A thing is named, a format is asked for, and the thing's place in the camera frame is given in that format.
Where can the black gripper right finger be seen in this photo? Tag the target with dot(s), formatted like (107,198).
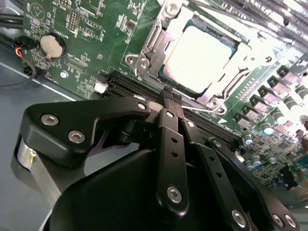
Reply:
(216,173)

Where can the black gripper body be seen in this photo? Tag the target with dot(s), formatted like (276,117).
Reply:
(115,197)

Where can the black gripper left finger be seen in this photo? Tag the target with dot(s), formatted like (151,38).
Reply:
(72,120)

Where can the metal locking lever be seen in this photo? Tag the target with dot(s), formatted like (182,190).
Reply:
(197,109)

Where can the metal socket cover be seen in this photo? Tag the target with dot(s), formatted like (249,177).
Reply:
(157,50)

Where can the silver CPU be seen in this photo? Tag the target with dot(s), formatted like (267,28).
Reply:
(199,57)

